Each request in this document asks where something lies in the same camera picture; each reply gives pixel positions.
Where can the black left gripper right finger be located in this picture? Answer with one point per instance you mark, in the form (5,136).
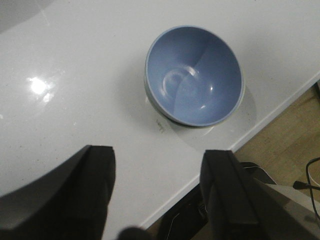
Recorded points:
(241,207)

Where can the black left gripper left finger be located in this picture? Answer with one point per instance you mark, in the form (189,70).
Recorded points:
(68,203)

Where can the blue bowl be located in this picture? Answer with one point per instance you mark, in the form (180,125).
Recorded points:
(193,48)

